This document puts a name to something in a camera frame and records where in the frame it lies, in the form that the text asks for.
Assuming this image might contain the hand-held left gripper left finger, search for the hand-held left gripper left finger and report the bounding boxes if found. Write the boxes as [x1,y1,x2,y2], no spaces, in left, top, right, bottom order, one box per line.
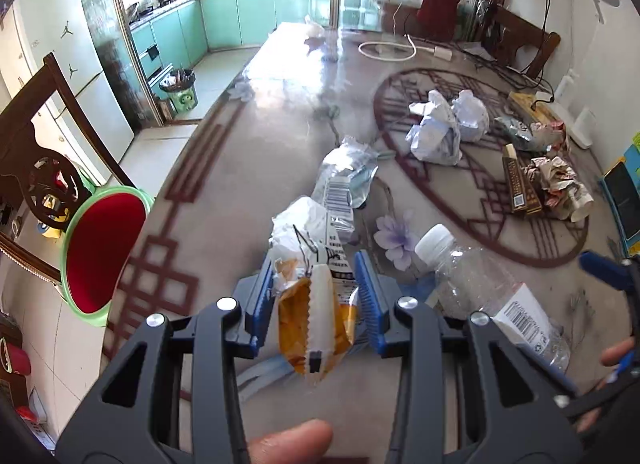
[55,259,281,464]

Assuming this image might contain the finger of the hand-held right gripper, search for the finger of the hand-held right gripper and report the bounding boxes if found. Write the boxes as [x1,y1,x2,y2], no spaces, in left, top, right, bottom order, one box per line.
[577,250,640,339]

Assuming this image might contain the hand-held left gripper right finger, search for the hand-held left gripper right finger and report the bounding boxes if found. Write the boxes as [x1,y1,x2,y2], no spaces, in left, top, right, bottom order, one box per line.
[352,249,591,464]

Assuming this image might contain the orange snack wrapper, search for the orange snack wrapper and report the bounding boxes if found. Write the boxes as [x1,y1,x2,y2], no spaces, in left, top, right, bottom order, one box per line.
[276,259,361,387]

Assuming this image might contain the white plastic bag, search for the white plastic bag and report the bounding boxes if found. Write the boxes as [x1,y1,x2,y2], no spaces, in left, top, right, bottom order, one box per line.
[270,196,357,295]

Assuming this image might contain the red printed paper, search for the red printed paper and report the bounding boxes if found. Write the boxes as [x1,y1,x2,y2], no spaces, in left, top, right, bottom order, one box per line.
[522,156,596,221]

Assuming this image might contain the clear plastic bottle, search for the clear plastic bottle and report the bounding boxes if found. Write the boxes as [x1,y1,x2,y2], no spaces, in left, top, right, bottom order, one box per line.
[414,224,572,375]

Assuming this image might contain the brown cardboard box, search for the brown cardboard box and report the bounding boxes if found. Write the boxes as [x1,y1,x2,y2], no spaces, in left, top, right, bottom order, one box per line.
[501,144,543,217]

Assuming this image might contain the clear plastic barcode packaging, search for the clear plastic barcode packaging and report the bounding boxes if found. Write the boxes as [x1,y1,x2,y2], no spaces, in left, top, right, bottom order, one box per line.
[311,138,380,209]

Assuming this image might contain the green plastic basin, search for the green plastic basin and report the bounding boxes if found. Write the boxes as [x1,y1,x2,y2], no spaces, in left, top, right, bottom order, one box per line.
[60,186,156,329]

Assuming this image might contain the floral printed paper cup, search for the floral printed paper cup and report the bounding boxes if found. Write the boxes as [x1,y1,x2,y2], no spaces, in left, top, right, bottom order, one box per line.
[406,90,463,166]

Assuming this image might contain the white paper ball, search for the white paper ball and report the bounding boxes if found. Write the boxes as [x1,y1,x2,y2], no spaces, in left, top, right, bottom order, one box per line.
[451,90,491,143]

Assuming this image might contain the person's right hand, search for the person's right hand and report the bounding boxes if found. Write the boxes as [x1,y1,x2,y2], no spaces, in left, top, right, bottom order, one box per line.
[575,338,640,435]

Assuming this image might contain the person's left hand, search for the person's left hand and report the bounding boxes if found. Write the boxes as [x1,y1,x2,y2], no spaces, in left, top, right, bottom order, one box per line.
[248,419,335,464]

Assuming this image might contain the blue framed tablet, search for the blue framed tablet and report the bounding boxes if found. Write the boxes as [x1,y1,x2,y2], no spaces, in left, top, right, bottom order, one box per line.
[600,156,640,252]

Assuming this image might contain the blue face mask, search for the blue face mask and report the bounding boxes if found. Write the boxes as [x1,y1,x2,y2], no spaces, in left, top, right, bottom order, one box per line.
[235,354,296,400]

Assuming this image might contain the crumpled foil snack wrapper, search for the crumpled foil snack wrapper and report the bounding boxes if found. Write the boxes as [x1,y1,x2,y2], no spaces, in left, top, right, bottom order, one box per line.
[494,116,568,152]

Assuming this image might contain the yellow snack pack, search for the yellow snack pack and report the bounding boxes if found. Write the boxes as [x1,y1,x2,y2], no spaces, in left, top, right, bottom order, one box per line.
[509,92,561,127]

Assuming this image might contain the green kitchen waste bin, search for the green kitchen waste bin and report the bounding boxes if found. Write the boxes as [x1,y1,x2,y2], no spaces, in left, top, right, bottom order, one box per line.
[159,68,198,119]

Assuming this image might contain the plain dark wooden chair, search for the plain dark wooden chair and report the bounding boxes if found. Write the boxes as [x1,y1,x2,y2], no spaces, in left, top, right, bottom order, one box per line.
[492,4,562,79]

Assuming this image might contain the red container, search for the red container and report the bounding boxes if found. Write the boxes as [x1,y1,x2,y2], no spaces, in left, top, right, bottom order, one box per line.
[0,336,32,382]

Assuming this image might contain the white tissue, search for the white tissue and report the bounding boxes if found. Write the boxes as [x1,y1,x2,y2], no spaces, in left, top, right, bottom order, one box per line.
[303,15,328,39]

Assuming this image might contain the teal kitchen cabinets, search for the teal kitchen cabinets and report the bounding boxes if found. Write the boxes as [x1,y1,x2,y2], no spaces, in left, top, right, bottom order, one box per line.
[131,0,333,94]

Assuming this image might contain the carved dark wooden chair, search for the carved dark wooden chair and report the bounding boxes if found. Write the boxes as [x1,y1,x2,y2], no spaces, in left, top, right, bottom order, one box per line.
[0,52,146,285]

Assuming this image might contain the white refrigerator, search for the white refrigerator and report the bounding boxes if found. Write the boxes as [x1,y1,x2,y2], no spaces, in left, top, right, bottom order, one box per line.
[0,0,136,185]

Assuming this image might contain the black cables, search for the black cables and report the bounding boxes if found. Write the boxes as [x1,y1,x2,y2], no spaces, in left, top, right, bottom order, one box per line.
[465,51,556,104]

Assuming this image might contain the white coiled cable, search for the white coiled cable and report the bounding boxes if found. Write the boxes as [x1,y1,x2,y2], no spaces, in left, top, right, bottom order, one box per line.
[358,35,453,62]

